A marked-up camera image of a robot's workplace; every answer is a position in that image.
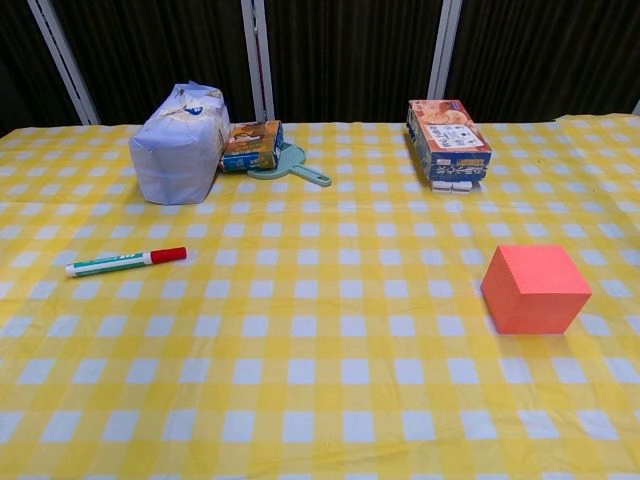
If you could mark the green marker red cap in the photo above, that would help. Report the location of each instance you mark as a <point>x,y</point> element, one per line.
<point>120,261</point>

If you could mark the orange cube block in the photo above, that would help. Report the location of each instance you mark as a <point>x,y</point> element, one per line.
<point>537,295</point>

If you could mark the yellow white checkered tablecloth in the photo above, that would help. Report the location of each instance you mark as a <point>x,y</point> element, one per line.
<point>320,400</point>

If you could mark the teal plastic scoop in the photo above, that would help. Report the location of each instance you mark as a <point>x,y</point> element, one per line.
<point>286,162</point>

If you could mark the small orange blue carton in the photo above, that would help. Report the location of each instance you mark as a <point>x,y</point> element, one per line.
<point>252,147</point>

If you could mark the white segmented plastic pack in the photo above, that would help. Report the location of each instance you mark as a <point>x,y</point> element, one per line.
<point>452,187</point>

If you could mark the orange biscuit box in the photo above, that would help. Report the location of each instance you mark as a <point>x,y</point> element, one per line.
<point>450,140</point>

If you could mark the white blue paper bag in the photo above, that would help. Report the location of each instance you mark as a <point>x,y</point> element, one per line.
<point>172,155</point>

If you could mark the black pleated curtain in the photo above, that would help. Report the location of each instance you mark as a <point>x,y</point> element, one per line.
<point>350,50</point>

